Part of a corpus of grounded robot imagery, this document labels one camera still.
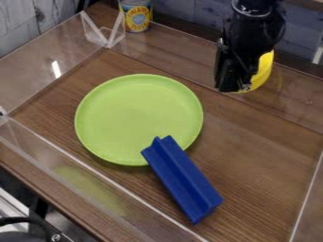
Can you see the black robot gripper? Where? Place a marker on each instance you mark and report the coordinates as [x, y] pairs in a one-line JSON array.
[[251, 31]]

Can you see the yellow toy banana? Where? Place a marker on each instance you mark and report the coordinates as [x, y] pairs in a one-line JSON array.
[[260, 77]]

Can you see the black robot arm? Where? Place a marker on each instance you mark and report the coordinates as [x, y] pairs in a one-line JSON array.
[[250, 34]]

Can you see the green round plate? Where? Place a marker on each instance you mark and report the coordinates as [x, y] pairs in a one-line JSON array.
[[131, 109]]

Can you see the blue plastic block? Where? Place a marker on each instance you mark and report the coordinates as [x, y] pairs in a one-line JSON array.
[[194, 193]]

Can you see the clear acrylic enclosure wall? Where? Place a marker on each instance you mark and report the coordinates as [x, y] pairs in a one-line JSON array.
[[259, 149]]

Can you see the black metal table bracket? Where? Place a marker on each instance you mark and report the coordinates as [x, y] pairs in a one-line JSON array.
[[44, 229]]

